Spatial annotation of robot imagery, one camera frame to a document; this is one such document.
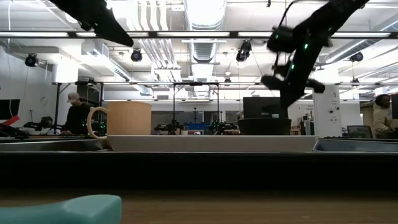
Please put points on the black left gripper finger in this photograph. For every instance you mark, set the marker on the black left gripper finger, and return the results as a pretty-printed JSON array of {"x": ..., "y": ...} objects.
[{"x": 113, "y": 31}]

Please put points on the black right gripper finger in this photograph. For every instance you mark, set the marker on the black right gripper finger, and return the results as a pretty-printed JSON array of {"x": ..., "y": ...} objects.
[
  {"x": 297, "y": 93},
  {"x": 285, "y": 98}
]

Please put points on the black bowl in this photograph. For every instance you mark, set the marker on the black bowl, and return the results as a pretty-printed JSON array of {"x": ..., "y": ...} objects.
[{"x": 264, "y": 127}]

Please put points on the white round plate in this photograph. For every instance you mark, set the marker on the white round plate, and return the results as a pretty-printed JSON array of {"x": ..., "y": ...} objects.
[{"x": 211, "y": 143}]

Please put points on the orange mug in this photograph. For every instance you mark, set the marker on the orange mug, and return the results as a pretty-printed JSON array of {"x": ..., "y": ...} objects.
[{"x": 129, "y": 118}]

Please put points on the black background robot arm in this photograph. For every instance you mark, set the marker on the black background robot arm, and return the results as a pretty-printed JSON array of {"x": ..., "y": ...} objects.
[
  {"x": 42, "y": 123},
  {"x": 168, "y": 127},
  {"x": 222, "y": 126}
]

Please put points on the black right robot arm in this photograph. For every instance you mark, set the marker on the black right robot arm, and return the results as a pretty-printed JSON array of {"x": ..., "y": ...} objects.
[{"x": 335, "y": 12}]

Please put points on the black computer monitor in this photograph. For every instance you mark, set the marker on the black computer monitor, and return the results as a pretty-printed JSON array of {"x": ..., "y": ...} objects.
[{"x": 258, "y": 107}]

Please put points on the white column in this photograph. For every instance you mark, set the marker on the white column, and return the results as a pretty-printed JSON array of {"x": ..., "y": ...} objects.
[{"x": 326, "y": 115}]

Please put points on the person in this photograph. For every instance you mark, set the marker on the person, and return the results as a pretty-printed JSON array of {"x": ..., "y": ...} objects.
[
  {"x": 76, "y": 118},
  {"x": 382, "y": 119}
]

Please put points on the blue bin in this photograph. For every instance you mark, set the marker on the blue bin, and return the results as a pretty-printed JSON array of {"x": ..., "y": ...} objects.
[{"x": 197, "y": 126}]

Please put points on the red bar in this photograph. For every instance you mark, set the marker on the red bar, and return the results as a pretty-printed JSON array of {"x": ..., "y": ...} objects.
[{"x": 7, "y": 121}]

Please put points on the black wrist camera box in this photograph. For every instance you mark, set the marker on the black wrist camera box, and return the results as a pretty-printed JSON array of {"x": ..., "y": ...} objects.
[{"x": 280, "y": 40}]

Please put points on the black background station frame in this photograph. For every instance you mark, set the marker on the black background station frame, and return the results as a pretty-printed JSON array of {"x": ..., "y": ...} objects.
[
  {"x": 57, "y": 105},
  {"x": 196, "y": 84}
]

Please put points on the silver ventilation duct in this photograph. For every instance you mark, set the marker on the silver ventilation duct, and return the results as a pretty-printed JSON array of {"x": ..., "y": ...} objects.
[{"x": 203, "y": 46}]

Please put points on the black wall screen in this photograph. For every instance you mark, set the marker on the black wall screen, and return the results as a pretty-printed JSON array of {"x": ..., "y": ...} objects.
[{"x": 9, "y": 109}]

